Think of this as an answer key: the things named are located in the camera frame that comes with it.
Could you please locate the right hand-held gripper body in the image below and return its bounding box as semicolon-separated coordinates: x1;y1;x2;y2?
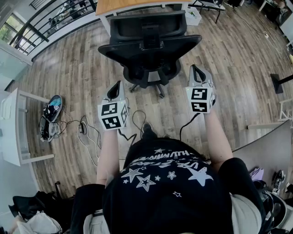
185;68;217;114

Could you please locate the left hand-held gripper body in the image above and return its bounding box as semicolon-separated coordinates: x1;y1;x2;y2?
97;80;131;132

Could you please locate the black office chair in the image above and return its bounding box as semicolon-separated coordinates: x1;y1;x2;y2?
98;10;203;99

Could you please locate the person's right forearm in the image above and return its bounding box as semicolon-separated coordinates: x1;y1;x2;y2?
202;107;234;170

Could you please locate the person's left forearm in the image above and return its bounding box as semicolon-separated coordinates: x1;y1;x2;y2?
96;128;121;186

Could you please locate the person's dark shoe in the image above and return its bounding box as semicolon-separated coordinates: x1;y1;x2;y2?
141;122;159;140

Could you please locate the white storage box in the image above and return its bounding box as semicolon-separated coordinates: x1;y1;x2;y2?
184;6;203;27

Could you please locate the grey sneaker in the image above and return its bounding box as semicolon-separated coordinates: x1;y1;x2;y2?
39;115;62;143

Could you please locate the black metal chair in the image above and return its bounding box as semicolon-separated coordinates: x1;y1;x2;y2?
194;0;226;24

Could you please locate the black stand base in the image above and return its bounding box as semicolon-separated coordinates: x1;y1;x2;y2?
270;73;293;95

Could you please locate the grey desk panel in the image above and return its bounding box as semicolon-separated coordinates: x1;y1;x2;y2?
232;119;293;200

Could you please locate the wooden top white desk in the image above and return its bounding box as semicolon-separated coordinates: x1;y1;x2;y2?
95;0;192;35

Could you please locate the person's black star-print shirt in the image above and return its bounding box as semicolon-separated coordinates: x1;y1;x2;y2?
71;134;266;234

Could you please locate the purple cloth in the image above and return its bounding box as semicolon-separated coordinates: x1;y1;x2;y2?
249;167;264;181

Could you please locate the black metal railing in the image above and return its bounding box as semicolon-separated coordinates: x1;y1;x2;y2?
9;0;98;56

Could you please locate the black clothes pile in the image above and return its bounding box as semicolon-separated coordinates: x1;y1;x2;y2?
8;181;76;229

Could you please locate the white bag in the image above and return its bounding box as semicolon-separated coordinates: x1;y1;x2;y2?
16;211;63;234

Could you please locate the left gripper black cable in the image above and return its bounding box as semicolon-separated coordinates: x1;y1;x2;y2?
117;110;147;147

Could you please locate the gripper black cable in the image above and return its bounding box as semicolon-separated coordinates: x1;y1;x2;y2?
179;112;202;141
117;110;147;147

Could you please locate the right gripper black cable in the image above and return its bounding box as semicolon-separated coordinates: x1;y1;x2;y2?
179;112;202;141

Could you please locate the white floor cable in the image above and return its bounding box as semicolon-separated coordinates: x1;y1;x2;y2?
76;121;103;165

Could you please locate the white metal frame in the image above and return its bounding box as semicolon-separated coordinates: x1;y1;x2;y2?
277;99;293;122

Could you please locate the white frame table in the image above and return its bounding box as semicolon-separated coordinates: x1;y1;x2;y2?
0;87;56;167

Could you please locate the beige shoulder strap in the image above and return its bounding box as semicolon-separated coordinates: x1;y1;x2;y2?
229;193;263;234
83;209;109;234

